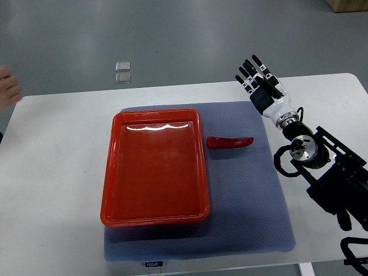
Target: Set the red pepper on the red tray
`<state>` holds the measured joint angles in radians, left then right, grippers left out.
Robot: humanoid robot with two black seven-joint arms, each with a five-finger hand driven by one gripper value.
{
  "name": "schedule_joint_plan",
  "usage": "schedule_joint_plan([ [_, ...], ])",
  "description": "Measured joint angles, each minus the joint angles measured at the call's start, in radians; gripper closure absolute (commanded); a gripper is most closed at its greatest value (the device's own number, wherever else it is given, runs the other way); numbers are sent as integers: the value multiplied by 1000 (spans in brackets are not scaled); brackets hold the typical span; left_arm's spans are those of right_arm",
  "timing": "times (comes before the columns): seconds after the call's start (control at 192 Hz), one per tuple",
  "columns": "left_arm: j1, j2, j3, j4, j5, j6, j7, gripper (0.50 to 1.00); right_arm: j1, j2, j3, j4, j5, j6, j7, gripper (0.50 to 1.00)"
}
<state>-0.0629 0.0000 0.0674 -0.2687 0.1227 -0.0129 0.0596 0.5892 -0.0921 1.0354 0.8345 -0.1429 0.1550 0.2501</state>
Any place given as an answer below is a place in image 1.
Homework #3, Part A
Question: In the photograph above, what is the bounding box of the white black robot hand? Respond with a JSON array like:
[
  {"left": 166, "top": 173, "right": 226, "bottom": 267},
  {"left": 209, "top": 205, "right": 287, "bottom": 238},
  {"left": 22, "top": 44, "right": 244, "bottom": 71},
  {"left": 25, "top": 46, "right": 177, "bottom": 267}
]
[{"left": 235, "top": 55, "right": 300, "bottom": 128}]

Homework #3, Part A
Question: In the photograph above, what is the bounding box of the red pepper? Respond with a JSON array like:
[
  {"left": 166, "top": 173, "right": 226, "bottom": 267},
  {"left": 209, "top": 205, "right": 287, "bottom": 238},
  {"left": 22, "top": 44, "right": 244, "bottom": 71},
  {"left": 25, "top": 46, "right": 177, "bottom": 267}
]
[{"left": 206, "top": 136, "right": 254, "bottom": 150}]

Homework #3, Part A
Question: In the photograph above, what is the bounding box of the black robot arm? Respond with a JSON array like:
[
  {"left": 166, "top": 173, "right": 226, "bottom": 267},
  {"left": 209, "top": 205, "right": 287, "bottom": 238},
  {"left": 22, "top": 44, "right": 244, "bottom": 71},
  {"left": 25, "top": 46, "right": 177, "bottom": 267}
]
[{"left": 235, "top": 55, "right": 367, "bottom": 231}]

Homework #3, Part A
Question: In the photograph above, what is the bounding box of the red plastic tray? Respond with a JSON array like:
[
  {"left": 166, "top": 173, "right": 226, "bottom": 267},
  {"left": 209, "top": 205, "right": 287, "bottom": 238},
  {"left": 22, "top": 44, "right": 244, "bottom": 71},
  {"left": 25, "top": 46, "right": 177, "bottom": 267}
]
[{"left": 100, "top": 109, "right": 210, "bottom": 227}]

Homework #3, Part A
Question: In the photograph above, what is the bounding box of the person's hand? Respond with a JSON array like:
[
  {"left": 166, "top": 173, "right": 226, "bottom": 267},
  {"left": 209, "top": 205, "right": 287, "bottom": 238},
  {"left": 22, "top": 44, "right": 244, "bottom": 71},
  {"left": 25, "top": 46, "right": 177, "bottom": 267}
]
[{"left": 0, "top": 66, "right": 22, "bottom": 112}]

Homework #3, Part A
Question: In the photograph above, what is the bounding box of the wooden box corner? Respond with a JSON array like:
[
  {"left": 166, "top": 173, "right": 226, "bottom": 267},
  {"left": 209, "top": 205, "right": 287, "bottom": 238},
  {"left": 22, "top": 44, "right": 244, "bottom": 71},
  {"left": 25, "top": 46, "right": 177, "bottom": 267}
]
[{"left": 326, "top": 0, "right": 367, "bottom": 13}]

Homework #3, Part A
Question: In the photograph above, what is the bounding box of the blue-grey textured mat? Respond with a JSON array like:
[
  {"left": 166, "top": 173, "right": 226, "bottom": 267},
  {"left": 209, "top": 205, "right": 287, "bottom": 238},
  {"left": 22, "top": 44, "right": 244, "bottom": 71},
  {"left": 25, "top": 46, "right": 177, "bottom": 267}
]
[{"left": 104, "top": 101, "right": 296, "bottom": 262}]

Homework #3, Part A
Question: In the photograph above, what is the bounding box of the upper silver floor plate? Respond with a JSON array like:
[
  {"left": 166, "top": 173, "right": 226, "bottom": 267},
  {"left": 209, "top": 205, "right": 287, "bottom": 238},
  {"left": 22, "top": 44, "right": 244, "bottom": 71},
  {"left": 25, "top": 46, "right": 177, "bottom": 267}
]
[{"left": 115, "top": 62, "right": 131, "bottom": 72}]

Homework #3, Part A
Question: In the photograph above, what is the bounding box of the white table leg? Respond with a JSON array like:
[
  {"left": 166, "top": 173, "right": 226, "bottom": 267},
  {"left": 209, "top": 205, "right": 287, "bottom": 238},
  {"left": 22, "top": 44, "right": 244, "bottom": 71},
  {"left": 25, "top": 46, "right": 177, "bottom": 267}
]
[{"left": 298, "top": 262, "right": 315, "bottom": 276}]

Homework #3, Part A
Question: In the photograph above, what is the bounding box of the black table label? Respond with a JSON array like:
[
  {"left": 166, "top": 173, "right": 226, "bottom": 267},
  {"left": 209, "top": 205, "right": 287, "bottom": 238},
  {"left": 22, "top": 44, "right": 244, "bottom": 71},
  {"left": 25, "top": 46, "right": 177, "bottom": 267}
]
[{"left": 145, "top": 261, "right": 163, "bottom": 268}]

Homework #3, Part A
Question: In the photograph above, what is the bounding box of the black cable loop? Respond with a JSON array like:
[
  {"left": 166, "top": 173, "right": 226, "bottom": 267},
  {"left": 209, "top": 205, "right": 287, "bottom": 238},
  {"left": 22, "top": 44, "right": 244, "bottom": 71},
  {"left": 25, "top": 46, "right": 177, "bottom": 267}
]
[{"left": 340, "top": 237, "right": 368, "bottom": 276}]

